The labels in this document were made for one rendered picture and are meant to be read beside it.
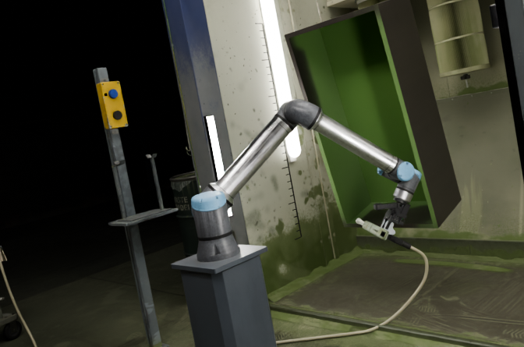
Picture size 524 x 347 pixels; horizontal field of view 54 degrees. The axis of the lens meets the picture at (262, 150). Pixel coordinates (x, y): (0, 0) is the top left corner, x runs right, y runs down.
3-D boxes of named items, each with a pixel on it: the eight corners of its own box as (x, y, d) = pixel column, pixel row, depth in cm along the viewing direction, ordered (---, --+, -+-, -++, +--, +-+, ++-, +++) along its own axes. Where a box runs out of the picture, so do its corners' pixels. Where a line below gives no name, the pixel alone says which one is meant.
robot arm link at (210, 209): (198, 240, 213) (190, 199, 212) (196, 232, 229) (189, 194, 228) (234, 231, 215) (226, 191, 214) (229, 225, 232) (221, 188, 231)
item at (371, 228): (420, 246, 244) (378, 226, 243) (416, 256, 244) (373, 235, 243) (390, 231, 292) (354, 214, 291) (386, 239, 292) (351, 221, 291)
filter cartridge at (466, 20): (460, 89, 336) (437, -37, 331) (430, 94, 371) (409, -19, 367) (507, 79, 343) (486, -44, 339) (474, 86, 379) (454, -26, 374)
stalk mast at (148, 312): (157, 345, 300) (101, 69, 291) (163, 347, 295) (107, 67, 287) (148, 349, 295) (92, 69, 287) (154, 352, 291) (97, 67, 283)
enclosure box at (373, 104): (371, 202, 334) (317, 23, 310) (462, 200, 292) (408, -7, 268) (344, 227, 310) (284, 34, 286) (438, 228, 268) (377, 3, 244)
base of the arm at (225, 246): (216, 263, 209) (211, 239, 208) (189, 260, 222) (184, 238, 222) (249, 249, 222) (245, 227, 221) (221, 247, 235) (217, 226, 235)
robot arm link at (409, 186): (401, 164, 260) (418, 171, 262) (391, 186, 260) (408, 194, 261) (409, 165, 251) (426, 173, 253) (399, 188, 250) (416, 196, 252)
